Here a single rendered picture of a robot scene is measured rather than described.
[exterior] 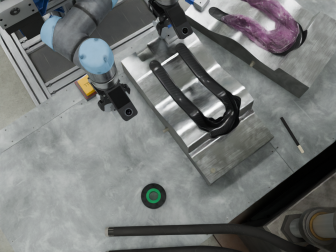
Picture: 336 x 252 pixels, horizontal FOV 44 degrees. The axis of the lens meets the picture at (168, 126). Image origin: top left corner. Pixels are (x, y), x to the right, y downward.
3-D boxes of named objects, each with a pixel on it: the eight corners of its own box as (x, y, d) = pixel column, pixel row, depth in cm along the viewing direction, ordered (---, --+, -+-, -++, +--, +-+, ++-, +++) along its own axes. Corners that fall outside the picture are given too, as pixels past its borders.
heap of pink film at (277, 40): (216, 23, 146) (219, 11, 138) (245, -13, 149) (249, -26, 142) (278, 64, 142) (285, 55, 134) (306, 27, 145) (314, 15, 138)
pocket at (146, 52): (135, 56, 143) (134, 52, 140) (148, 48, 144) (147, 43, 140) (143, 66, 142) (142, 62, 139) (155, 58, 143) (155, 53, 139)
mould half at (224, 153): (123, 71, 147) (119, 55, 134) (182, 32, 151) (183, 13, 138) (209, 186, 137) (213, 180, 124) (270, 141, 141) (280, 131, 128)
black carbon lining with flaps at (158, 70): (146, 67, 140) (144, 55, 131) (184, 42, 143) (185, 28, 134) (208, 149, 133) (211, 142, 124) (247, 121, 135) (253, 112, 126)
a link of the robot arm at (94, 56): (88, 28, 96) (118, 47, 95) (96, 48, 107) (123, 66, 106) (67, 53, 95) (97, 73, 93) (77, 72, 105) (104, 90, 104)
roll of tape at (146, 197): (151, 214, 135) (151, 213, 131) (136, 194, 136) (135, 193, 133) (171, 199, 136) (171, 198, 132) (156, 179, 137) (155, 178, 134)
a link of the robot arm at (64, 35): (70, 14, 108) (104, 36, 106) (42, 46, 105) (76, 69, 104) (62, -3, 100) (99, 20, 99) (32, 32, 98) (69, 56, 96)
